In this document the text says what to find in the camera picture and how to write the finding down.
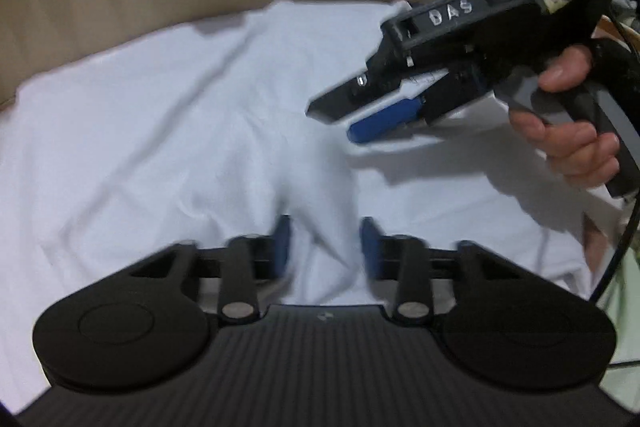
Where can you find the person's right hand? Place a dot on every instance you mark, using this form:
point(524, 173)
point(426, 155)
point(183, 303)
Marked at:
point(580, 152)

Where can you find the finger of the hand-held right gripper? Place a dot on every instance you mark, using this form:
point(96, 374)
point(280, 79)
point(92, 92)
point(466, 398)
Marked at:
point(380, 124)
point(335, 104)

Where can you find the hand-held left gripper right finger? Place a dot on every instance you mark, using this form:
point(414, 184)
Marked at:
point(370, 252)

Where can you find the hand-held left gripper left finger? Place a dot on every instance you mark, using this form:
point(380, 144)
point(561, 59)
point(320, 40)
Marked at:
point(282, 252)

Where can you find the white t-shirt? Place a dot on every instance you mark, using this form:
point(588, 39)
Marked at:
point(150, 132)

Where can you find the checkered pink and grey rug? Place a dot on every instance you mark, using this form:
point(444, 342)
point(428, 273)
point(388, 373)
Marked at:
point(625, 317)

